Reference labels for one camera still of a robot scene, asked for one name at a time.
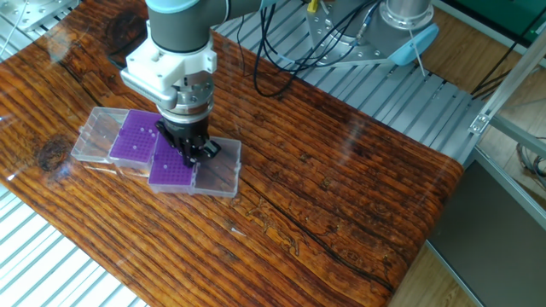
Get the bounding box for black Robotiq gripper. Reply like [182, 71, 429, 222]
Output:
[154, 114, 223, 168]

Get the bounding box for purple pipette tip box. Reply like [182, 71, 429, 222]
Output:
[70, 106, 166, 171]
[147, 136, 243, 200]

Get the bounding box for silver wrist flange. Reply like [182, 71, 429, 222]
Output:
[156, 72, 216, 125]

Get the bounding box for wood grain table mat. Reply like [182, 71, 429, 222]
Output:
[0, 0, 465, 307]

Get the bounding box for perforated aluminium plate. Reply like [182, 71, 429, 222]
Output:
[0, 0, 81, 33]

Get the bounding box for white zip tie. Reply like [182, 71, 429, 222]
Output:
[408, 27, 428, 78]

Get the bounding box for dark grey panel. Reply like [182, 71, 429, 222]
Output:
[426, 159, 546, 307]

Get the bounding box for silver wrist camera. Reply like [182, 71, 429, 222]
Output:
[119, 70, 179, 111]

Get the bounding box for white printed camera mount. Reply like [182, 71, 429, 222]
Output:
[125, 33, 218, 94]

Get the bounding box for thick black cable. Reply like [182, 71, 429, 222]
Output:
[253, 0, 380, 99]

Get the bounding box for black camera cable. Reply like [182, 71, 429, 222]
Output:
[106, 36, 150, 69]

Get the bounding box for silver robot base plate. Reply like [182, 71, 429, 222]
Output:
[305, 0, 396, 68]

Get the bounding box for cable with silver plug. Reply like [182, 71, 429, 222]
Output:
[356, 2, 384, 42]

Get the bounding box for silver corner bracket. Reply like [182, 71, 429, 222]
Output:
[468, 113, 491, 136]

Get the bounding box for aluminium frame rail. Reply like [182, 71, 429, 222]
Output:
[464, 144, 546, 234]

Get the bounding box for aluminium frame post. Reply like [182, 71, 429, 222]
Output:
[468, 29, 546, 136]

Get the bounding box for aluminium frame beam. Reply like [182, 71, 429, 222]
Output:
[489, 114, 546, 159]

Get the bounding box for black floor cable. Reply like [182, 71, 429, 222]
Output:
[470, 16, 546, 101]

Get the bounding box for coiled grey cables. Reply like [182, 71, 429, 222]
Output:
[514, 136, 546, 191]

